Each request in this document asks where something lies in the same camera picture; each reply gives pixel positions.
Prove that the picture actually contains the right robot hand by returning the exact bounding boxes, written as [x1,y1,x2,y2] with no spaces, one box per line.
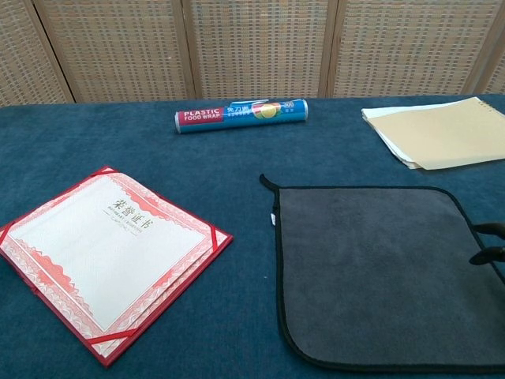
[468,222,505,266]

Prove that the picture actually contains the plastic food wrap roll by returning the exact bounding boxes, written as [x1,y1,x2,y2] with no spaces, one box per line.
[174,99,309,134]

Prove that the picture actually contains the white paper sheets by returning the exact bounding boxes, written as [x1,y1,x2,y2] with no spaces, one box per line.
[361,96,481,171]

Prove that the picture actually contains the blue tablecloth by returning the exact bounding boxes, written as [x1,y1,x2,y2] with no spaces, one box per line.
[0,93,505,379]

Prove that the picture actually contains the grey and green cloth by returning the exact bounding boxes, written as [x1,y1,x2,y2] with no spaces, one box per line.
[259,172,505,374]

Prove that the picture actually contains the white certificate sheet red border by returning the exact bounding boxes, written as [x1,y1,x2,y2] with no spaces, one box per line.
[0,172,232,356]

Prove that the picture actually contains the tan spiral notebook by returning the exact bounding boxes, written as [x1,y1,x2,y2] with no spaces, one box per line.
[372,97,505,171]

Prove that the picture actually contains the red certificate folder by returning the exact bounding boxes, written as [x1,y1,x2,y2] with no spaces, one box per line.
[0,165,234,369]

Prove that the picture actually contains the woven folding screen panel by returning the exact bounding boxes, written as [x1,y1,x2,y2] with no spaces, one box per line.
[463,0,505,96]
[0,0,76,107]
[327,0,504,99]
[181,0,339,99]
[31,0,196,104]

